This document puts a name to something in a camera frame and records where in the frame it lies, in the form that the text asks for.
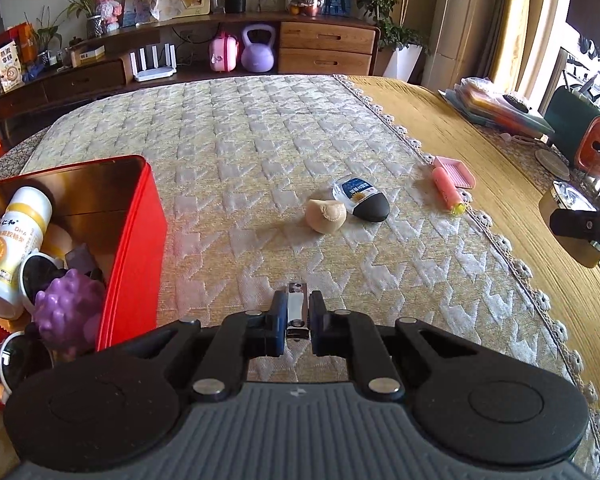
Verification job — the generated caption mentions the silver nail clipper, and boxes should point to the silver nail clipper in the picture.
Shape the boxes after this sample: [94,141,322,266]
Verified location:
[286,282,310,340]

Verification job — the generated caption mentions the gold round tin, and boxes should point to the gold round tin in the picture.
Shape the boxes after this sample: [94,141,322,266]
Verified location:
[539,181,600,268]

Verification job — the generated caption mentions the beige garlic shaped toy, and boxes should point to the beige garlic shaped toy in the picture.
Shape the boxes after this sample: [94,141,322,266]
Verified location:
[304,200,348,234]

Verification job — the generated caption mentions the black white small bottle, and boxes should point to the black white small bottle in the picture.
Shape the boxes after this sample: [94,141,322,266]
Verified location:
[332,176,390,223]

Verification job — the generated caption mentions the pink tube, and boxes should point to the pink tube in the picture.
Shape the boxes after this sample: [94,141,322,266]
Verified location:
[431,167,466,214]

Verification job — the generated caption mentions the purple spiky toy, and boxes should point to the purple spiky toy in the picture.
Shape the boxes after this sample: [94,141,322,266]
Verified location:
[33,269,106,358]

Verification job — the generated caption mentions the white sunglasses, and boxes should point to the white sunglasses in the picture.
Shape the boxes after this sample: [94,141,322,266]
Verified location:
[0,252,65,403]

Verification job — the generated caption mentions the red metal tin box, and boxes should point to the red metal tin box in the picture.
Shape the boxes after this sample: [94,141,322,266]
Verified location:
[0,154,169,411]

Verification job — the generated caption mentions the white yellow bottle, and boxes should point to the white yellow bottle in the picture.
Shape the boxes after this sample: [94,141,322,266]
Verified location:
[0,186,53,320]

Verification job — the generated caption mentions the glass cup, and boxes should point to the glass cup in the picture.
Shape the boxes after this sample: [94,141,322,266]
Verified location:
[580,152,600,202]

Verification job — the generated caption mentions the round coaster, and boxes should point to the round coaster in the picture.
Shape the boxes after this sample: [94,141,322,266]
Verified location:
[534,148,570,181]

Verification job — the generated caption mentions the green orange tissue box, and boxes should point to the green orange tissue box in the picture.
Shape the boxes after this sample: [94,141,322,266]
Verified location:
[544,87,600,171]

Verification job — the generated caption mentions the yellow table runner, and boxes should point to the yellow table runner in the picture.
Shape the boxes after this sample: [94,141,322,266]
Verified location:
[352,76,600,406]

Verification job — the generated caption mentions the white quilted table mat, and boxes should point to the white quilted table mat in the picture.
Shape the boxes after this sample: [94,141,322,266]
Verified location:
[19,74,600,461]

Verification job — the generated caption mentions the stack of books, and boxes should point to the stack of books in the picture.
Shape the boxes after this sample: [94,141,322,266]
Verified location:
[438,77,555,139]

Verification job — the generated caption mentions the white standing air conditioner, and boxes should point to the white standing air conditioner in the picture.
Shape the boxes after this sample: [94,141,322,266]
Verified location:
[422,0,496,91]

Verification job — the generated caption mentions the purple kettlebell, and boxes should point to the purple kettlebell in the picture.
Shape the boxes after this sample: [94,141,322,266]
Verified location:
[240,24,276,74]

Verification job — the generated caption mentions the white router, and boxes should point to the white router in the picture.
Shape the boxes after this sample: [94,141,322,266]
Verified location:
[129,44,178,82]

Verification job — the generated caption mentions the wooden tv cabinet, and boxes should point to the wooden tv cabinet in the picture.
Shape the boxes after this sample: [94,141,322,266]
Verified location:
[0,12,379,132]

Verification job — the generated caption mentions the tall green plant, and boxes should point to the tall green plant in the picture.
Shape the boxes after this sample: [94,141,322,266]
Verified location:
[356,0,427,81]

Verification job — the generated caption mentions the snack box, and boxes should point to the snack box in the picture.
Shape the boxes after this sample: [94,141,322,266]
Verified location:
[0,40,23,93]

